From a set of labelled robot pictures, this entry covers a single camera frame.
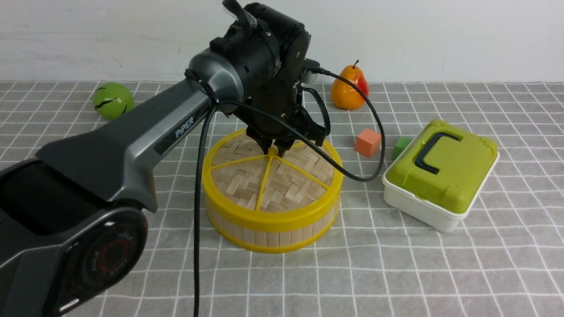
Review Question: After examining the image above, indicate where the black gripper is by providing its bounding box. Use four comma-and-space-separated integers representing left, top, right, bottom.
234, 79, 330, 157

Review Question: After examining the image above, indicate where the yellow bamboo steamer lid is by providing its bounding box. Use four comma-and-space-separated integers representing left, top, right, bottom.
203, 129, 344, 232

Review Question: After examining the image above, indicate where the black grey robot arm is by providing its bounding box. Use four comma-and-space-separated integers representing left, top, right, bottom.
1, 0, 327, 317

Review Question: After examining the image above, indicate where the yellow bamboo steamer basket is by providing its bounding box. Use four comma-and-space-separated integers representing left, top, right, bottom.
207, 199, 340, 254

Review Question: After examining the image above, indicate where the orange toy pear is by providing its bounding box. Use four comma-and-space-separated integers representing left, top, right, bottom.
330, 60, 369, 111

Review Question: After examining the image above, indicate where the orange foam cube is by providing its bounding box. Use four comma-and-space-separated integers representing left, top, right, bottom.
354, 128, 382, 157

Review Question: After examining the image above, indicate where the green foam cube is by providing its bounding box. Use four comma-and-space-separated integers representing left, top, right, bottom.
392, 136, 412, 161

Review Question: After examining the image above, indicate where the green and white lunch box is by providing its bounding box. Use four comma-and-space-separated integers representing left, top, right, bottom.
382, 120, 500, 233

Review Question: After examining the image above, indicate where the green striped ball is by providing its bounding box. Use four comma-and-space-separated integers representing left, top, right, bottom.
92, 82, 135, 121

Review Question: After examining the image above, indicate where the black cable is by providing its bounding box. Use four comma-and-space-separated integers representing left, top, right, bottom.
193, 67, 386, 317

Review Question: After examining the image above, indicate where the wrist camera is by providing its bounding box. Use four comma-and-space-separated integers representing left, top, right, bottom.
299, 58, 320, 84

